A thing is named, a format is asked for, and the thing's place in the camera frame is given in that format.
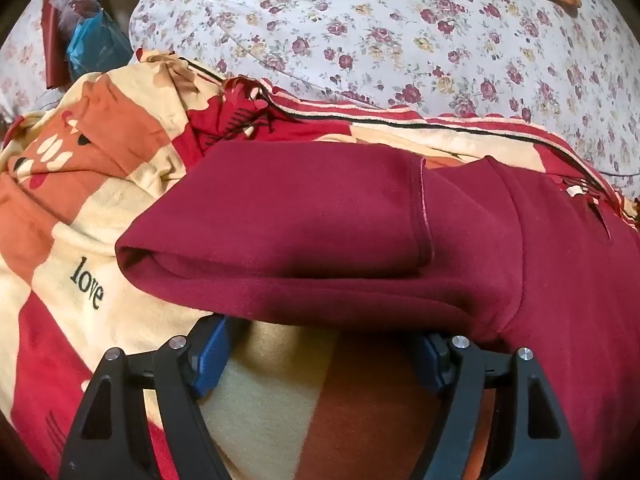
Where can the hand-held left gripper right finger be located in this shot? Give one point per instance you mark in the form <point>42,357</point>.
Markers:
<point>431,362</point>

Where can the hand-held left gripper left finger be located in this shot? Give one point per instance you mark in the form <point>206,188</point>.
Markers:
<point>216,360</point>

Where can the maroon fleece garment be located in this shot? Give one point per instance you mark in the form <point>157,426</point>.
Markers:
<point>325,220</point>

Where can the orange red printed blanket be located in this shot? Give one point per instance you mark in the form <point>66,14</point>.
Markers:
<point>100,200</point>

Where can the floral quilt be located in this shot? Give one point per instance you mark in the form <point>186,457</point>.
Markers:
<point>400,35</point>

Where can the blue plastic bag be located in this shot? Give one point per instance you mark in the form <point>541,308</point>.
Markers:
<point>95,45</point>

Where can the red bag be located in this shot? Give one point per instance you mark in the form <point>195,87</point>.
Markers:
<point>52,35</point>

